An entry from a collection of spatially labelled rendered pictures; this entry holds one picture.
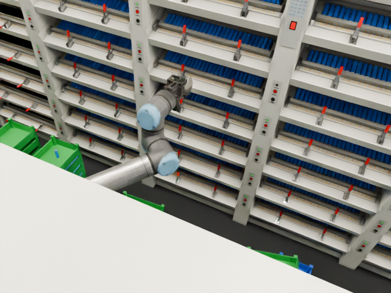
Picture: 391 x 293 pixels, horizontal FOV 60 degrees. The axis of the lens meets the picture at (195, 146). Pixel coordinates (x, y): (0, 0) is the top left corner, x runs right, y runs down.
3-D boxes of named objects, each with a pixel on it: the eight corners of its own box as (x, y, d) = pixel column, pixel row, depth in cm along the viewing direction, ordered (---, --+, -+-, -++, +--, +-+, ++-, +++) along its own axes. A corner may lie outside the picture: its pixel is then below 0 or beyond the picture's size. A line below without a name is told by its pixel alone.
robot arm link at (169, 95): (170, 117, 137) (150, 109, 139) (176, 111, 140) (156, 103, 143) (172, 98, 131) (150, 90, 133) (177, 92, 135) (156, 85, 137)
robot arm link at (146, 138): (146, 160, 136) (147, 136, 128) (137, 142, 143) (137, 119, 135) (169, 154, 139) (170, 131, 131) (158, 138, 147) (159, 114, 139)
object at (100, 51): (135, 74, 183) (128, 57, 171) (46, 46, 199) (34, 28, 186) (152, 46, 191) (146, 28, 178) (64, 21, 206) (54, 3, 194)
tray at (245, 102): (259, 113, 166) (260, 103, 157) (150, 79, 181) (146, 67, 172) (272, 82, 173) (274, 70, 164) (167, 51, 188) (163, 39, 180)
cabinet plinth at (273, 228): (354, 264, 210) (358, 260, 206) (66, 147, 265) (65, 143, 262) (356, 243, 220) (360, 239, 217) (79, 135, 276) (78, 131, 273)
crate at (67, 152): (50, 185, 198) (46, 176, 193) (22, 174, 203) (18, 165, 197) (81, 152, 219) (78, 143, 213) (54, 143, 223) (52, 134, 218)
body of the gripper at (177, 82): (188, 78, 143) (176, 90, 134) (187, 95, 148) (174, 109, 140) (172, 72, 145) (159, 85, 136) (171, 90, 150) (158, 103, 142)
